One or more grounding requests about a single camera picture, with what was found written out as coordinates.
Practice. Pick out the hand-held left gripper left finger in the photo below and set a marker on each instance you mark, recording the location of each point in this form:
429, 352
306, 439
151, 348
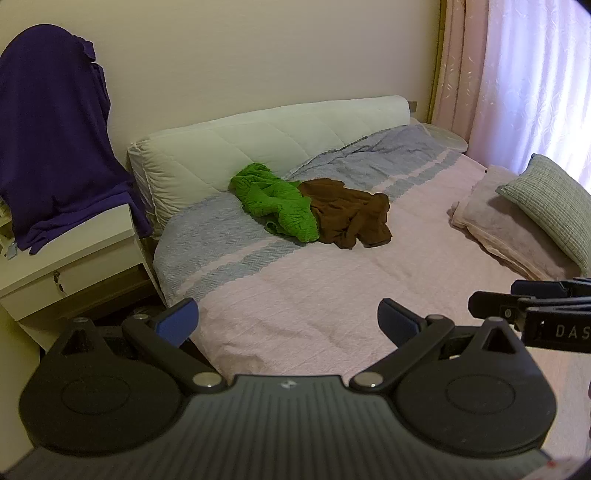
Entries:
178, 321

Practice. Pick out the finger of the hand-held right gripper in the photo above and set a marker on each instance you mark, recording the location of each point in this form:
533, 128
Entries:
491, 305
538, 287

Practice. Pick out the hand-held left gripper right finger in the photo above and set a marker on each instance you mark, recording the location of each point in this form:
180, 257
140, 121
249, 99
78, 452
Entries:
397, 319

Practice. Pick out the green knitted sweater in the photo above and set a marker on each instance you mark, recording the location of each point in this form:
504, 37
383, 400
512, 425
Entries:
277, 203

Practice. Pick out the folded pink blanket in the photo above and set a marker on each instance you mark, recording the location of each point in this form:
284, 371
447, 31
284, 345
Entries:
498, 226

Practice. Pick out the pink and grey striped bedspread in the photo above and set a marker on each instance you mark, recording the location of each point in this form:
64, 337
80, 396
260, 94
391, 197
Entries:
323, 286

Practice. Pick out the grey-green checked pillow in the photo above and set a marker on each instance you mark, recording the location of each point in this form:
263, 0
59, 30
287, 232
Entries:
549, 203

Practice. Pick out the brown garment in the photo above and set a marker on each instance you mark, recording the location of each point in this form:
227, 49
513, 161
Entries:
351, 214

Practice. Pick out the white nightstand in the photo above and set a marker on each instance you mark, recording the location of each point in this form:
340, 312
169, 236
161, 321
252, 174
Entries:
78, 263

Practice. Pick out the drawer keys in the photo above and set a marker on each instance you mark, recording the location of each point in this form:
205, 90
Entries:
58, 281

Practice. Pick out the white round side table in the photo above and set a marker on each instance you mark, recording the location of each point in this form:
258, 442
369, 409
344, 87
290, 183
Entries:
445, 137

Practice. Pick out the white padded headboard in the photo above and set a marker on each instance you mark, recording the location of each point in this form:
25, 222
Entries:
231, 147

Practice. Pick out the sheer white curtain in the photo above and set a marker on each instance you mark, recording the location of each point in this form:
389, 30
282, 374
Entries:
535, 78

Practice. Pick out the purple cloth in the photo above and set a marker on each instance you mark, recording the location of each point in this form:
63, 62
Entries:
51, 138

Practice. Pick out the pink curtain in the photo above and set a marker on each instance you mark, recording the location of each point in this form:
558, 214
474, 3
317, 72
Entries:
457, 69

